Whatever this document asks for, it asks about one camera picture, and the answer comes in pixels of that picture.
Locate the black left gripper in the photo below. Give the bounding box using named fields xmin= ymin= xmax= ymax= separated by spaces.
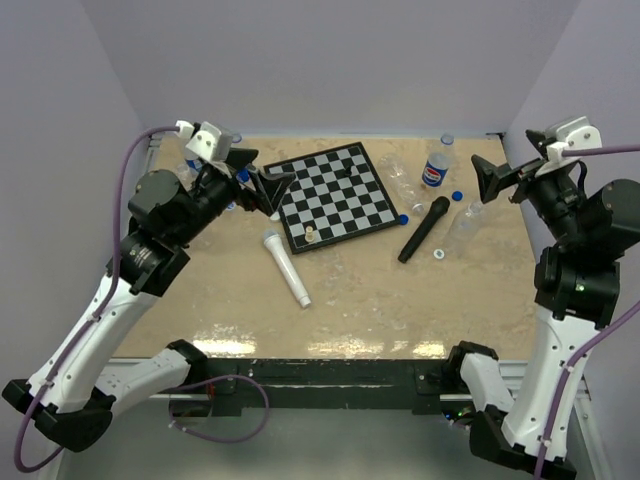
xmin=174 ymin=148 xmax=295 ymax=246

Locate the Pepsi labelled bottle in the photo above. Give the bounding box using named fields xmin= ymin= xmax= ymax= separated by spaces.
xmin=421 ymin=133 xmax=455 ymax=188

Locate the clear bottle without label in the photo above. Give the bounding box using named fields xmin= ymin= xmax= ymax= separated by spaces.
xmin=378 ymin=153 xmax=425 ymax=215

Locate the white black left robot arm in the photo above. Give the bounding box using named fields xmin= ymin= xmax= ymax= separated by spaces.
xmin=2 ymin=148 xmax=295 ymax=452

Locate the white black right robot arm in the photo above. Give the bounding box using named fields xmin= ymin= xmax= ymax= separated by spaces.
xmin=445 ymin=117 xmax=639 ymax=479

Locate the standing Pepsi bottle right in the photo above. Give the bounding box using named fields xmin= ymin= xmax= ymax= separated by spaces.
xmin=230 ymin=131 xmax=251 ymax=184

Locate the standing pepsi bottle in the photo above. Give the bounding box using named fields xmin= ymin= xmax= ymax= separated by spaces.
xmin=185 ymin=157 xmax=202 ymax=175
xmin=230 ymin=131 xmax=251 ymax=184

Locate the standing Pepsi bottle left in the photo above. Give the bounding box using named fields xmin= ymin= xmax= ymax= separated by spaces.
xmin=185 ymin=157 xmax=202 ymax=175

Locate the white toy microphone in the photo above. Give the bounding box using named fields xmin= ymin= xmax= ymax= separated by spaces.
xmin=263 ymin=230 xmax=311 ymax=309

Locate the black and silver chessboard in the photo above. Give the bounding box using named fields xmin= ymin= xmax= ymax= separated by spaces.
xmin=264 ymin=142 xmax=400 ymax=255

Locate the cream chess piece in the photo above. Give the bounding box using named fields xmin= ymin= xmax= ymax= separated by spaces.
xmin=305 ymin=226 xmax=315 ymax=243

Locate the black toy microphone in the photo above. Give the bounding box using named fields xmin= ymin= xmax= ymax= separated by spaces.
xmin=397 ymin=196 xmax=450 ymax=264

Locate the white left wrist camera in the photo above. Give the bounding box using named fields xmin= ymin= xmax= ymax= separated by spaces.
xmin=175 ymin=120 xmax=234 ymax=163

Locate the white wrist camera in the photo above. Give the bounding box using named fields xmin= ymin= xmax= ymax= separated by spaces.
xmin=175 ymin=120 xmax=234 ymax=163
xmin=544 ymin=116 xmax=603 ymax=162

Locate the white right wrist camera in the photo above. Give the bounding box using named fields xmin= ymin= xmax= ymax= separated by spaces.
xmin=544 ymin=116 xmax=603 ymax=162

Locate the small clear bottle near wall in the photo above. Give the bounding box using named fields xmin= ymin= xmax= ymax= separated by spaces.
xmin=175 ymin=163 xmax=193 ymax=182

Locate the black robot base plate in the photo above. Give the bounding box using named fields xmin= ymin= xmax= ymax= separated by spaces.
xmin=147 ymin=357 xmax=481 ymax=416

